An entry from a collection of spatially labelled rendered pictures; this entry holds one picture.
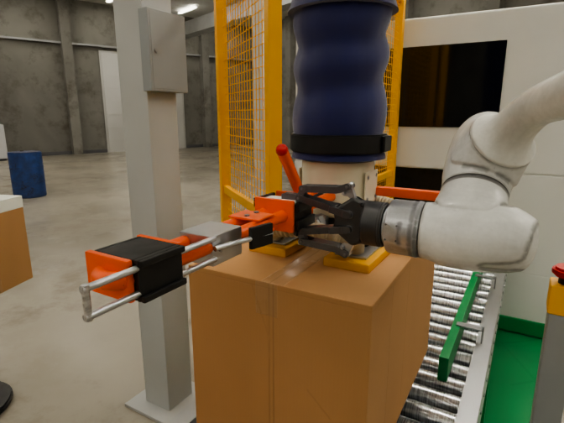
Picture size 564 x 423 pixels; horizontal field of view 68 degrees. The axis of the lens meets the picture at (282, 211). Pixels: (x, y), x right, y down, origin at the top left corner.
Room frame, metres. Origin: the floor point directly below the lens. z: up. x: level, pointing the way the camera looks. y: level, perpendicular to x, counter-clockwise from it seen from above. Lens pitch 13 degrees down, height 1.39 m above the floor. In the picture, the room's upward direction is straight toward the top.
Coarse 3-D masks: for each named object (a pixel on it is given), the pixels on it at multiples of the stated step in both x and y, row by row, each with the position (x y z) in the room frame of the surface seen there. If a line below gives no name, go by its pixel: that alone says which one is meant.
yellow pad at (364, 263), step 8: (368, 248) 0.87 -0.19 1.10; (376, 248) 0.87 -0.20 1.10; (384, 248) 0.88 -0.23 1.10; (328, 256) 0.83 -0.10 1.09; (336, 256) 0.83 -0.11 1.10; (352, 256) 0.82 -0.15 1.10; (360, 256) 0.82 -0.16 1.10; (368, 256) 0.82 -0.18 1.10; (376, 256) 0.83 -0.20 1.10; (384, 256) 0.87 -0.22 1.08; (328, 264) 0.83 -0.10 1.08; (336, 264) 0.82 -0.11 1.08; (344, 264) 0.81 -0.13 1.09; (352, 264) 0.80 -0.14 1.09; (360, 264) 0.79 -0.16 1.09; (368, 264) 0.79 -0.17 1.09; (376, 264) 0.82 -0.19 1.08; (360, 272) 0.79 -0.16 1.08; (368, 272) 0.78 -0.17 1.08
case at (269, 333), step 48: (192, 288) 0.83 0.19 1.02; (240, 288) 0.77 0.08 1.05; (288, 288) 0.72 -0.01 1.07; (336, 288) 0.71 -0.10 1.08; (384, 288) 0.71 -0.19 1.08; (432, 288) 1.16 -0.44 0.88; (192, 336) 0.84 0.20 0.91; (240, 336) 0.77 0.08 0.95; (288, 336) 0.72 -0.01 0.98; (336, 336) 0.67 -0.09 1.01; (384, 336) 0.72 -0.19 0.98; (240, 384) 0.77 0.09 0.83; (288, 384) 0.72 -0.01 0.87; (336, 384) 0.67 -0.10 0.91; (384, 384) 0.74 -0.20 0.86
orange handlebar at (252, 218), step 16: (384, 192) 0.97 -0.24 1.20; (400, 192) 0.95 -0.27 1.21; (416, 192) 0.94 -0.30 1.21; (432, 192) 0.92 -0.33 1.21; (240, 224) 0.68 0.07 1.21; (256, 224) 0.65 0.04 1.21; (176, 240) 0.56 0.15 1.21; (192, 256) 0.52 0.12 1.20; (96, 272) 0.44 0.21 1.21; (112, 272) 0.44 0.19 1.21; (112, 288) 0.43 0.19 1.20
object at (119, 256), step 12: (132, 240) 0.51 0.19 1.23; (144, 240) 0.51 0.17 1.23; (156, 240) 0.51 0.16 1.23; (168, 240) 0.51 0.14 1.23; (96, 252) 0.47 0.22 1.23; (108, 252) 0.47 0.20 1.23; (120, 252) 0.47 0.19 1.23; (132, 252) 0.47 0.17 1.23; (144, 252) 0.47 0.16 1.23; (96, 264) 0.46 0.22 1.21; (108, 264) 0.45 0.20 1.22; (120, 264) 0.44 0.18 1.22; (132, 264) 0.44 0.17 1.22; (132, 276) 0.44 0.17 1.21; (132, 288) 0.44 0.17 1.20; (132, 300) 0.44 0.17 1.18
